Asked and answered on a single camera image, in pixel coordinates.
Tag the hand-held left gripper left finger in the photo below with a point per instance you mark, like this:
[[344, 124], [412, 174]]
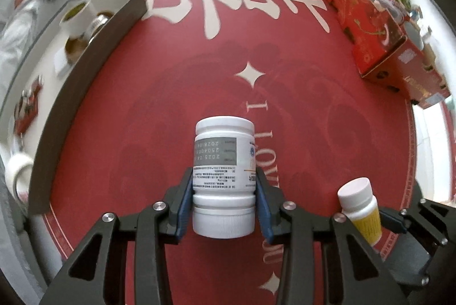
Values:
[[183, 205]]

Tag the white tape roll yellow core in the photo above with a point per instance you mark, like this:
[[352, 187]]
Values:
[[76, 20]]

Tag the small white bottle yellow label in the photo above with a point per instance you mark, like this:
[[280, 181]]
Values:
[[359, 205]]

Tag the grey tray with white inside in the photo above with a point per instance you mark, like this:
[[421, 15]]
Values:
[[78, 105]]

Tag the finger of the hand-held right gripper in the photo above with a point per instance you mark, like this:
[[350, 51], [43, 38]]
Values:
[[392, 219], [413, 262]]

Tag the large white tape roll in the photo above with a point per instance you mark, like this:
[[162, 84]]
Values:
[[19, 176]]

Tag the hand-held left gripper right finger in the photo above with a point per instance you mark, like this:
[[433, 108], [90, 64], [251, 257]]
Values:
[[265, 205]]

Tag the brown cardboard spool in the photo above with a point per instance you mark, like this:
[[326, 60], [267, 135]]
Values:
[[74, 50]]

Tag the large white bottle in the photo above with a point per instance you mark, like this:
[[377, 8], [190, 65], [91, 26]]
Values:
[[224, 166]]

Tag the red cardboard box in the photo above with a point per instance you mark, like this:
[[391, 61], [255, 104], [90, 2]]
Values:
[[367, 23]]

